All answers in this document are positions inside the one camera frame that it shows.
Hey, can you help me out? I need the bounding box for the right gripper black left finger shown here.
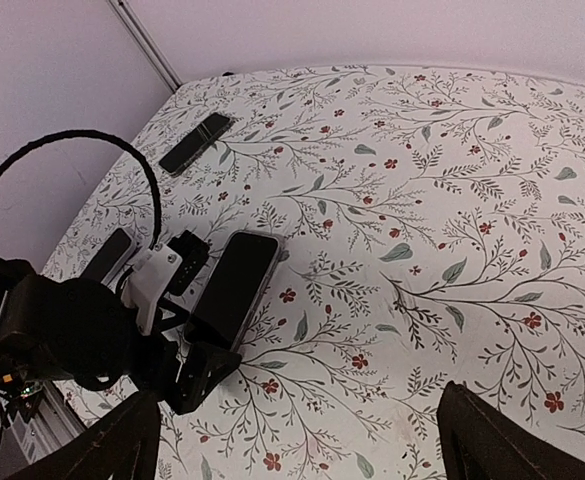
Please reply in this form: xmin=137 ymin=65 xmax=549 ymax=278
xmin=11 ymin=391 xmax=160 ymax=480

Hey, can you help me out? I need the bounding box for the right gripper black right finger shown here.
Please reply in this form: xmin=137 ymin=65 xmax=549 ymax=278
xmin=436 ymin=381 xmax=585 ymax=480

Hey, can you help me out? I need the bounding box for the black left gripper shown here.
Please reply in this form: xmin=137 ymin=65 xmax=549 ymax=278
xmin=0 ymin=258 xmax=241 ymax=414

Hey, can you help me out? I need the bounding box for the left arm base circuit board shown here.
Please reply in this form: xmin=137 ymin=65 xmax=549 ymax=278
xmin=0 ymin=375 xmax=43 ymax=448

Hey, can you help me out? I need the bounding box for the black smartphone with white edge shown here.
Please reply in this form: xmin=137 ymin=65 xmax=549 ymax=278
xmin=81 ymin=228 xmax=136 ymax=285

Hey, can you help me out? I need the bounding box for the black smartphone far corner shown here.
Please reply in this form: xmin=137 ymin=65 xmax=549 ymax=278
xmin=159 ymin=113 xmax=234 ymax=177

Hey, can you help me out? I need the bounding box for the floral patterned table mat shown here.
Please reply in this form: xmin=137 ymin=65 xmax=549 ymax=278
xmin=39 ymin=63 xmax=585 ymax=480

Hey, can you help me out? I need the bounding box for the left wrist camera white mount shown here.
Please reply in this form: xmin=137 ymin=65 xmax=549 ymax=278
xmin=117 ymin=230 xmax=210 ymax=336

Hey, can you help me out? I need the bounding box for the black sleeved left camera cable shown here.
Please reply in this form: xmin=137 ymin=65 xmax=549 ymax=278
xmin=0 ymin=129 xmax=163 ymax=251

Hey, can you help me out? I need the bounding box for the left aluminium frame post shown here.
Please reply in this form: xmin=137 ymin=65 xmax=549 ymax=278
xmin=107 ymin=0 xmax=182 ymax=93

